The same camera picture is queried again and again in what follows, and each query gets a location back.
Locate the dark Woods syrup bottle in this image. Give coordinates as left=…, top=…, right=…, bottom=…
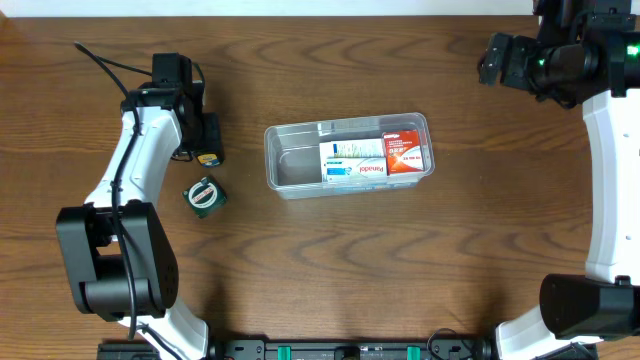
left=196, top=152, right=224, bottom=168

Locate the green Zam-Buk box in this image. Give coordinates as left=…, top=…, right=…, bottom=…
left=182, top=176, right=228, bottom=219

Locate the clear plastic container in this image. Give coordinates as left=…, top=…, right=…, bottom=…
left=265, top=112, right=435, bottom=199

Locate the red white medicine box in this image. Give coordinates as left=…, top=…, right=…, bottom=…
left=382, top=130, right=424, bottom=175

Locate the white Panadol box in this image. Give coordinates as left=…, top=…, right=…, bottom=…
left=322, top=157, right=387, bottom=182

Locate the blue white medicine box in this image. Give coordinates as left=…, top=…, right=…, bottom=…
left=319, top=138, right=385, bottom=160

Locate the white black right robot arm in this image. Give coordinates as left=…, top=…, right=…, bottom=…
left=471, top=0, right=639, bottom=359

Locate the black mounting rail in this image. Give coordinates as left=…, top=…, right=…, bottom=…
left=97, top=338, right=600, bottom=360

